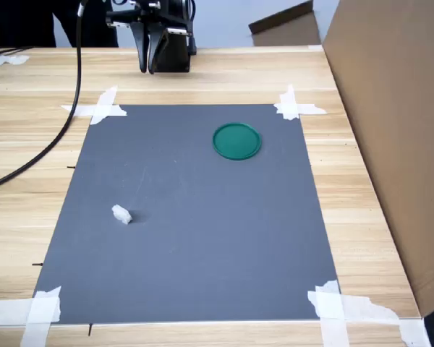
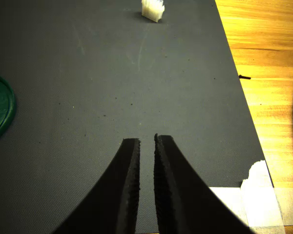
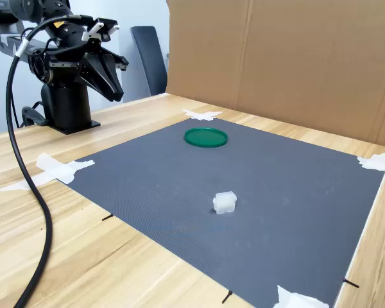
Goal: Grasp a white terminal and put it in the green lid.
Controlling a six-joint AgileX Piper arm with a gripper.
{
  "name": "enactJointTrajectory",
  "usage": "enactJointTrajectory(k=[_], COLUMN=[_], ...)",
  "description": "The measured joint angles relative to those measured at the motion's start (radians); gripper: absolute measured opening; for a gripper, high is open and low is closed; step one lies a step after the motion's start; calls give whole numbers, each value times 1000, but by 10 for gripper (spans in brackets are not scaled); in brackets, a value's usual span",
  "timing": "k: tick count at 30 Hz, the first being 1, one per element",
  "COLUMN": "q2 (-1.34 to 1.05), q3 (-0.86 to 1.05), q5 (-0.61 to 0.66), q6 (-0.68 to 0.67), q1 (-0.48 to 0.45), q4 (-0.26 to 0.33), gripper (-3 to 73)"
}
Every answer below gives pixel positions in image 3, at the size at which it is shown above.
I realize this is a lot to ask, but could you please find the small white plastic terminal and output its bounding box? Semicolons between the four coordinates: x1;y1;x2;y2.
212;191;238;216

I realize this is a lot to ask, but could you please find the round green lid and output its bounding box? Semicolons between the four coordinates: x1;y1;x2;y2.
184;127;229;149

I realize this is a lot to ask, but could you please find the dark grey chair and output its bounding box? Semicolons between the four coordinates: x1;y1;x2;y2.
130;26;168;96

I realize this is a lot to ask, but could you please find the black table clamp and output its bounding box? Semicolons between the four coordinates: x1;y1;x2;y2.
21;105;49;128

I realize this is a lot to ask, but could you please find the dark grey table mat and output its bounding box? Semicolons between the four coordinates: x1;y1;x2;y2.
56;117;385;308

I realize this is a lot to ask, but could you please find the brown cardboard partition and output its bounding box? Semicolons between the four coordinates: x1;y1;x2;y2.
165;0;385;148

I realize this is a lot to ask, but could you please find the white camera box with board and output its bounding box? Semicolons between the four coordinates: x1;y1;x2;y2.
82;18;120;42

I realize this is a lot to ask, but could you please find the thick black camera cable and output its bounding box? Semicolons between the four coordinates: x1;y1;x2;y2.
6;15;99;308

